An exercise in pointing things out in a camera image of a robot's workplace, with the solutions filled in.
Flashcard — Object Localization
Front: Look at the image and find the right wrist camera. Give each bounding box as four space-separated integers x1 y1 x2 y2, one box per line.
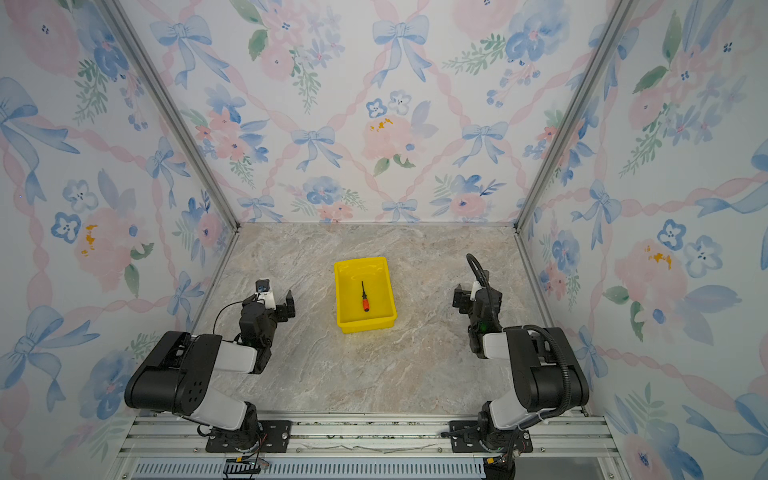
470 279 485 301

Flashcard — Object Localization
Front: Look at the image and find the aluminium rail frame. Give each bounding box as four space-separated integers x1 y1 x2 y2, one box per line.
107 410 630 479

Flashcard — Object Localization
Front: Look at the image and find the corner aluminium post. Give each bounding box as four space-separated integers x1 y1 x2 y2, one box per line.
96 0 240 232
515 0 634 234

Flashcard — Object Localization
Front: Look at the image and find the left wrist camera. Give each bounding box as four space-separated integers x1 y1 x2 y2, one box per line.
255 279 276 310

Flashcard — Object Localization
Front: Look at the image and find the red handled screwdriver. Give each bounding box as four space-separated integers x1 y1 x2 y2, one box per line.
361 282 370 313

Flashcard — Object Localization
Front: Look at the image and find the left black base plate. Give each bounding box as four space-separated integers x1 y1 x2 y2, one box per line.
205 420 293 454

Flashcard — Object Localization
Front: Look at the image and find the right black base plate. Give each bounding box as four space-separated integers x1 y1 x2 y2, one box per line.
440 420 533 455

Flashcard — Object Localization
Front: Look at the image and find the left corner aluminium post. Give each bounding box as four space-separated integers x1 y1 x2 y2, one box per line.
96 0 240 232

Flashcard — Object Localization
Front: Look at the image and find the right black corrugated cable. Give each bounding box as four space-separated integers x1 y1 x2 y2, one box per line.
466 253 572 421

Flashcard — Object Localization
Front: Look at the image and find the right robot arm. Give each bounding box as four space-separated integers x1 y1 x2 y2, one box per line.
442 282 590 453

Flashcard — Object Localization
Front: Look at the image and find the right corner aluminium post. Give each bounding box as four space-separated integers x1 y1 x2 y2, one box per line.
515 0 634 234

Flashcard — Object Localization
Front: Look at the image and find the yellow plastic bin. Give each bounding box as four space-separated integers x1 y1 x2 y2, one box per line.
334 257 397 334

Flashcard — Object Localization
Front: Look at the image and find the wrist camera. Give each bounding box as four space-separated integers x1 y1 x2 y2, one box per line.
470 279 485 301
255 279 276 310

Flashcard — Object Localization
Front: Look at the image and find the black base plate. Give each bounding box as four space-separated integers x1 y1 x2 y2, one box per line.
205 420 293 454
440 420 533 455

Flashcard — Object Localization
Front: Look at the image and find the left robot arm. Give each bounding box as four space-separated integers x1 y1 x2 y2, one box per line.
124 280 296 456

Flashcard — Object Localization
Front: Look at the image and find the left thin black cable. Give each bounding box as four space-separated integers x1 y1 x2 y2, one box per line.
211 299 244 337

